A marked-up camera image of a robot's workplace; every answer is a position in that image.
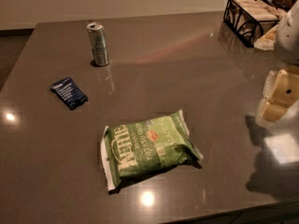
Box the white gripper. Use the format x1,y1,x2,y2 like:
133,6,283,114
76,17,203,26
259,0,299,122

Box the green jalapeno chip bag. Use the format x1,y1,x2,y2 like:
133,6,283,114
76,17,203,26
100,111,203,191

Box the silver redbull can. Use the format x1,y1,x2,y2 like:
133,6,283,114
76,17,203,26
87,22,110,66

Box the white packets in basket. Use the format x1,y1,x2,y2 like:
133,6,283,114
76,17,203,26
232,0,288,40

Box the dark blue snack packet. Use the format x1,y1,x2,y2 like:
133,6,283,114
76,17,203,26
50,77,89,110

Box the black wire basket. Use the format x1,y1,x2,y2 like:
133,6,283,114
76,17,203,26
222,0,280,49

